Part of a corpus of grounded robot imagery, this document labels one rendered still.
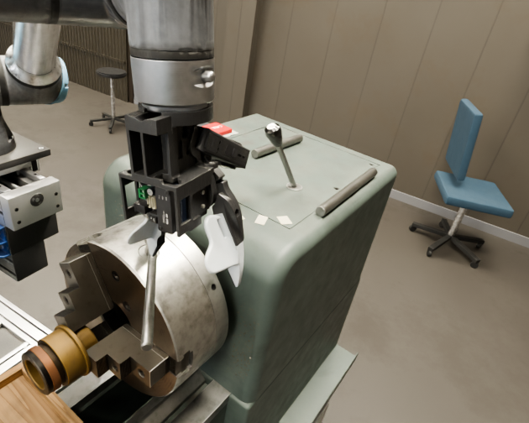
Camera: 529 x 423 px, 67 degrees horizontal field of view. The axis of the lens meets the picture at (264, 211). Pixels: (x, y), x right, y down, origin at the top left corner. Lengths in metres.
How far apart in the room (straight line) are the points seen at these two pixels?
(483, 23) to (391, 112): 0.90
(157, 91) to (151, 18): 0.06
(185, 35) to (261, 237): 0.42
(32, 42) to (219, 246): 0.69
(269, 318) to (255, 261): 0.11
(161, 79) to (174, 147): 0.06
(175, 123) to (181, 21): 0.08
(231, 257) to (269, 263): 0.24
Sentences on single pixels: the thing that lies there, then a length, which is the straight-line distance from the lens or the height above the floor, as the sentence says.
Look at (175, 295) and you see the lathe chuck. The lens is 0.66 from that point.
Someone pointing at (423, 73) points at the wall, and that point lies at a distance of 3.65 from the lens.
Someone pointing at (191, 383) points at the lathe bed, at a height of 0.86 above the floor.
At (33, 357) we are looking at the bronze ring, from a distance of 0.71.
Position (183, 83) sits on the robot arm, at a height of 1.56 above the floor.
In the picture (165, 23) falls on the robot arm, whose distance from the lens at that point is 0.36.
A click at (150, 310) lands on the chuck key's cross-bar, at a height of 1.31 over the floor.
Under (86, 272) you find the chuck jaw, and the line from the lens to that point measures 0.73.
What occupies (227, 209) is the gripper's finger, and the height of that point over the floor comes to 1.43.
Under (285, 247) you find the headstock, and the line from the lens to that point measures 0.69.
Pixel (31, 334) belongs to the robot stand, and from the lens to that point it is 1.97.
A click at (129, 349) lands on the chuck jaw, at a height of 1.10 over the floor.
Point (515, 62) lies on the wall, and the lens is 3.60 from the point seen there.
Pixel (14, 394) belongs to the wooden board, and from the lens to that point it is 0.97.
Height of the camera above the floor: 1.65
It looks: 31 degrees down
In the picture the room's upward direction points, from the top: 10 degrees clockwise
